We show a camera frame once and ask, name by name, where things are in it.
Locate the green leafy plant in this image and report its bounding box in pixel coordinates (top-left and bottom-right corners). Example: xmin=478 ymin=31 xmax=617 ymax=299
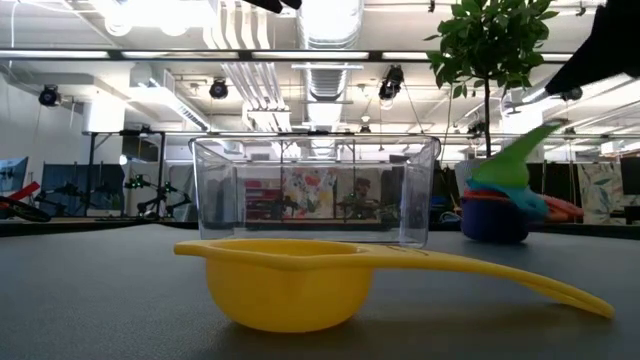
xmin=423 ymin=0 xmax=560 ymax=160

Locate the blue partition panel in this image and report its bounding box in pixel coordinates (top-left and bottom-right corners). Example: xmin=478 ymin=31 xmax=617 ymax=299
xmin=39 ymin=162 xmax=126 ymax=217

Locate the blue screen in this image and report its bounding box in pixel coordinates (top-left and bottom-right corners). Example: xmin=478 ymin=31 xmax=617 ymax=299
xmin=0 ymin=156 xmax=30 ymax=194

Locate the black monitor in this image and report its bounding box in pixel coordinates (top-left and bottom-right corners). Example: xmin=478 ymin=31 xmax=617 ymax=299
xmin=619 ymin=156 xmax=640 ymax=196

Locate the silver ventilation duct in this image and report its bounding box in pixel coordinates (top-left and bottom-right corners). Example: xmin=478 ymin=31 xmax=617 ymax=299
xmin=297 ymin=0 xmax=364 ymax=126

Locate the leaf print panel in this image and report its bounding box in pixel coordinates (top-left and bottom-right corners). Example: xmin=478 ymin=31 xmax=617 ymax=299
xmin=577 ymin=162 xmax=624 ymax=225

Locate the clear plastic basket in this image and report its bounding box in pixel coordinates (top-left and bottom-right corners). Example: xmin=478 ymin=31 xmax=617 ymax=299
xmin=188 ymin=133 xmax=442 ymax=250

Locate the green measuring cup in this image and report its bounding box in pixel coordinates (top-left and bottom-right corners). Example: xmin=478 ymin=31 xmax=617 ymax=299
xmin=469 ymin=121 xmax=569 ymax=190

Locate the grey table mat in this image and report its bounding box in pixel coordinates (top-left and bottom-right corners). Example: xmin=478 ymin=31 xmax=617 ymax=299
xmin=0 ymin=222 xmax=640 ymax=360

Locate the teal measuring cup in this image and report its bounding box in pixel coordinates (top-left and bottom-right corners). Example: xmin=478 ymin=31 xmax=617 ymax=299
xmin=467 ymin=178 xmax=550 ymax=220

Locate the orange measuring cup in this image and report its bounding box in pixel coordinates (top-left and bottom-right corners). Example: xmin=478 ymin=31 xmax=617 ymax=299
xmin=462 ymin=189 xmax=585 ymax=224

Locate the long horizontal light bar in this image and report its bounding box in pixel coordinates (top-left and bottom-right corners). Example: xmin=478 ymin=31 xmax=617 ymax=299
xmin=0 ymin=48 xmax=640 ymax=63

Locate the black rack frame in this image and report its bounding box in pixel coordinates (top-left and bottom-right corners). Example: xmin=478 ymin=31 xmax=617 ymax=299
xmin=82 ymin=129 xmax=167 ymax=221

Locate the colourful painting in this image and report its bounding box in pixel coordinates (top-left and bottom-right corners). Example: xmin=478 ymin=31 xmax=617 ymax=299
xmin=282 ymin=167 xmax=339 ymax=220

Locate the yellow measuring cup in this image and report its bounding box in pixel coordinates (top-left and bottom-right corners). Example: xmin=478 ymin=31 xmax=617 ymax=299
xmin=173 ymin=238 xmax=616 ymax=334

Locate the black table frame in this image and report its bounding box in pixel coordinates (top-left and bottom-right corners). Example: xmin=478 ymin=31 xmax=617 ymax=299
xmin=0 ymin=218 xmax=640 ymax=240

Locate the red and black equipment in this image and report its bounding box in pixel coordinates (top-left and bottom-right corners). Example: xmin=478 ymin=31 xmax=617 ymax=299
xmin=0 ymin=180 xmax=52 ymax=224

